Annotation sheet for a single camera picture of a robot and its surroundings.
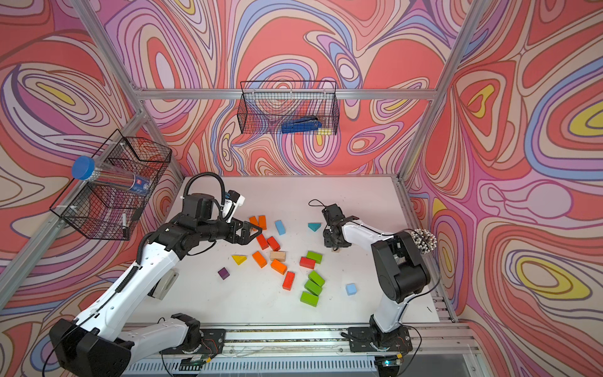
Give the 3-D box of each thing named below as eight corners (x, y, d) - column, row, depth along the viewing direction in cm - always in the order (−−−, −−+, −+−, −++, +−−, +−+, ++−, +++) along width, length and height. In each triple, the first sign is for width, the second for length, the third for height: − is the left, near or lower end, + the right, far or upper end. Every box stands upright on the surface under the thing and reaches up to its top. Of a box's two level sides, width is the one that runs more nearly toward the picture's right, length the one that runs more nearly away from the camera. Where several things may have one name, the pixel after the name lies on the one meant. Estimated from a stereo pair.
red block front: (282, 289, 86) (281, 286, 84) (286, 273, 90) (286, 270, 88) (291, 291, 86) (290, 288, 84) (295, 275, 90) (295, 272, 87)
